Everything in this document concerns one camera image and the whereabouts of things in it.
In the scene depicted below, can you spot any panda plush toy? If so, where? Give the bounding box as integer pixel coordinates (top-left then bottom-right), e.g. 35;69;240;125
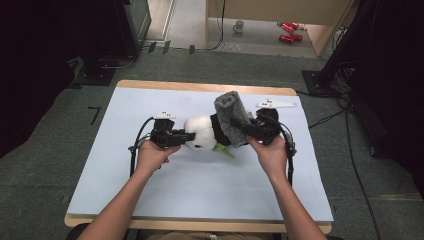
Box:
183;113;249;159

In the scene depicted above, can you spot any pale blue table mat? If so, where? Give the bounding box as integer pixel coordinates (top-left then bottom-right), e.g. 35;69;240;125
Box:
66;86;334;223

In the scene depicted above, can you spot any person's right hand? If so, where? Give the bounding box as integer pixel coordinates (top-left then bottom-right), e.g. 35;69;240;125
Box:
246;136;288;183

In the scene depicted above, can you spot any black flat stand base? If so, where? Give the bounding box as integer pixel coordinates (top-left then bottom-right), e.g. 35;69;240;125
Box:
72;56;117;87

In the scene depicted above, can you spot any grey fluffy towel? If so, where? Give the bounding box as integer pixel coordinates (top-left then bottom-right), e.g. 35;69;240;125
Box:
213;90;254;149

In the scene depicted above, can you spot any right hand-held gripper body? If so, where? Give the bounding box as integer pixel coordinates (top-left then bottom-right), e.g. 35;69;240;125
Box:
249;98;298;146

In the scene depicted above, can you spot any person's left hand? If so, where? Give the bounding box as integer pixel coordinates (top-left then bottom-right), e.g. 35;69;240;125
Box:
135;139;181;176

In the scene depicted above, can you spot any wooden table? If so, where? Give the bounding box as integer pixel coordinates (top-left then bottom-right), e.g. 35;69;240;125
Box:
63;79;334;234

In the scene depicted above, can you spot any black metal stand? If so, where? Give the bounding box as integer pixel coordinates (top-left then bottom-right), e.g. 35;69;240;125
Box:
301;0;379;98

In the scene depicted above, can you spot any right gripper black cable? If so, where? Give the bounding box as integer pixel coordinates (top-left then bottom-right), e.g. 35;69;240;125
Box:
278;122;298;188

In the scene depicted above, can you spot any person's beige clothing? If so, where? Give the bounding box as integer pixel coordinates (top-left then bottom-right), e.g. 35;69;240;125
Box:
146;231;278;240

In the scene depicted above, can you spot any beige wooden desk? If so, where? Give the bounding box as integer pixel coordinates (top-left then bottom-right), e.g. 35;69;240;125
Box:
204;0;354;58

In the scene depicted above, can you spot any black cabinet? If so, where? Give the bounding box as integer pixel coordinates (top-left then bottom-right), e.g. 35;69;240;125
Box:
113;0;153;58

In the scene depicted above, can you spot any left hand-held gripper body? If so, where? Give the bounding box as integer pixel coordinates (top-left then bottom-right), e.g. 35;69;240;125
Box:
149;112;183;149

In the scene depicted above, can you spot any long black floor cable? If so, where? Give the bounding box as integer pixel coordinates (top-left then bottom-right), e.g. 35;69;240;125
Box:
344;109;382;240

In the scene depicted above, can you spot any black hanging cable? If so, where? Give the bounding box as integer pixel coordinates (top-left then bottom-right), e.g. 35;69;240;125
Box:
193;0;226;52

